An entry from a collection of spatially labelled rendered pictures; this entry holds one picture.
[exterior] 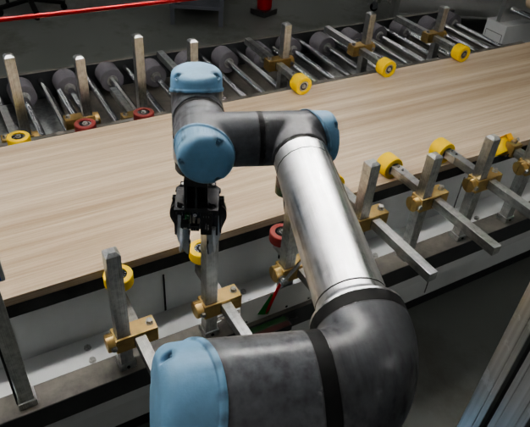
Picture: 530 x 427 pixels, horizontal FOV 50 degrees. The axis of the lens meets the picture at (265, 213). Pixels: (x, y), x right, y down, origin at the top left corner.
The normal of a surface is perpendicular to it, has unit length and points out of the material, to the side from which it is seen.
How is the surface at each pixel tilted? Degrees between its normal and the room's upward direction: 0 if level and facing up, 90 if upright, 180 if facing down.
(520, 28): 90
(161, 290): 90
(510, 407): 90
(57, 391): 0
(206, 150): 88
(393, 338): 23
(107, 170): 0
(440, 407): 0
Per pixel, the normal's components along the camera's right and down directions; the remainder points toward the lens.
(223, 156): 0.15, 0.62
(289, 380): 0.11, -0.55
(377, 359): 0.34, -0.63
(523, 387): -1.00, -0.03
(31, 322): 0.49, 0.57
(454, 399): 0.07, -0.78
